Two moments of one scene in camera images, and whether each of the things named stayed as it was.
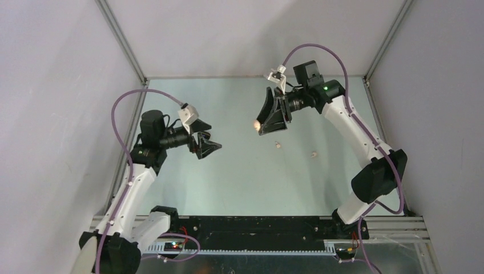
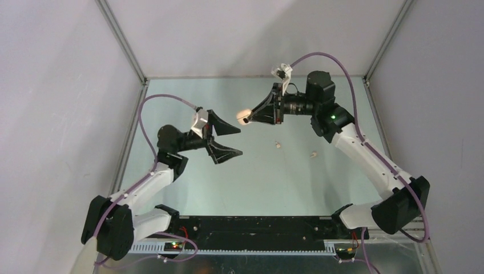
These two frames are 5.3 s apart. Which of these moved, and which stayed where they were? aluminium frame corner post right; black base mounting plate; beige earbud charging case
Moved: beige earbud charging case
Stayed: aluminium frame corner post right; black base mounting plate
